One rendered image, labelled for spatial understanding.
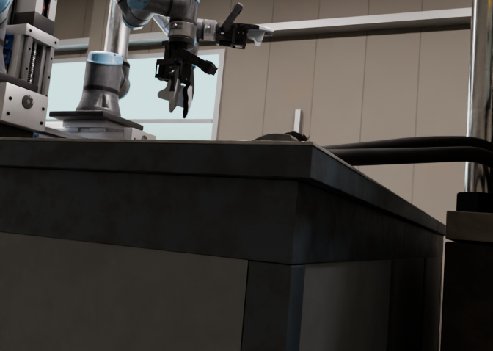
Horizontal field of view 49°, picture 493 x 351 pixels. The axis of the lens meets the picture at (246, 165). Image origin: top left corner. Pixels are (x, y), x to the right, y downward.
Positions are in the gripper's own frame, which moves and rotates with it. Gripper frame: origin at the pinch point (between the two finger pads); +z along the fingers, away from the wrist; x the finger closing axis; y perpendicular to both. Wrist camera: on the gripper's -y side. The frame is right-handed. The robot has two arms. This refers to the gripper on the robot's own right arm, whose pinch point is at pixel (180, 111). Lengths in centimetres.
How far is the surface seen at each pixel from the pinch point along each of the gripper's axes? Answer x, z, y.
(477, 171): -3, 13, -75
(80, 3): -275, -180, 304
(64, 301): 69, 41, -29
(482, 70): -3, -9, -75
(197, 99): -275, -79, 158
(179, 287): 69, 38, -46
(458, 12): -266, -135, -51
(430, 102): -280, -74, -34
